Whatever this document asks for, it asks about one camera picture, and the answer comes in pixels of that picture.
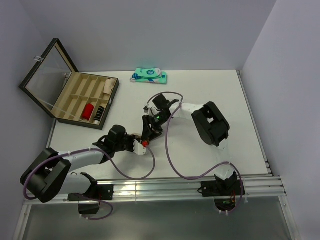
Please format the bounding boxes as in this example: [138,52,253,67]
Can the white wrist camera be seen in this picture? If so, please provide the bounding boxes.
[133,139,149,156]
[143,105,154,115]

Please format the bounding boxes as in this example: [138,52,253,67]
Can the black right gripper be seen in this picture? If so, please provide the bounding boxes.
[141,112,171,142]

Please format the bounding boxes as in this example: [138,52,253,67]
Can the aluminium mounting rail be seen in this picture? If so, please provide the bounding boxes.
[14,175,301,240]

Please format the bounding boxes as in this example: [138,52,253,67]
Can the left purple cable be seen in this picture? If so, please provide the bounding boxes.
[22,146,157,221]

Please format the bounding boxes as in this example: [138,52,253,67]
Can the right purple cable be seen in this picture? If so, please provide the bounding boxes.
[146,91,244,214]

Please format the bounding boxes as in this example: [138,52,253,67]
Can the brown striped sock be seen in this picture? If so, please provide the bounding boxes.
[132,133,142,141]

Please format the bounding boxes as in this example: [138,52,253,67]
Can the mint green folded socks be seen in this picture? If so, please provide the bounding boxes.
[130,68,167,84]

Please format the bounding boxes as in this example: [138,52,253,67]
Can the beige rolled sock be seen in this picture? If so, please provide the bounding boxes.
[103,78,114,95]

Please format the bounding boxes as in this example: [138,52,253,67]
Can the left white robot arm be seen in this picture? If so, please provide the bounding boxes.
[20,125,141,203]

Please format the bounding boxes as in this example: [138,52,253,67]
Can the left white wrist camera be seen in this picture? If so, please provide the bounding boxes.
[133,139,149,156]

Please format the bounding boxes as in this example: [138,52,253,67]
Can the black white striped sock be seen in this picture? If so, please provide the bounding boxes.
[94,105,105,125]

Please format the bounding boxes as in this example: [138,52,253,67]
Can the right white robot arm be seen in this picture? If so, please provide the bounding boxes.
[140,92,245,197]

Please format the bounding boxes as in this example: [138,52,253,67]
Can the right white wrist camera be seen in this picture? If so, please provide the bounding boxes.
[143,105,154,115]

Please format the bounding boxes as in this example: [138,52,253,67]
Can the purple cable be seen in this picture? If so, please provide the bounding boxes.
[146,91,244,214]
[22,146,157,221]

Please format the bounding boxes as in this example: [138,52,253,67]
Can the black compartment box with lid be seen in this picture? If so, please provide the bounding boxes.
[19,38,120,130]

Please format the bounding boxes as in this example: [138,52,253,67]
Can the red rolled sock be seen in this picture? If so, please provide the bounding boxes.
[81,103,95,121]

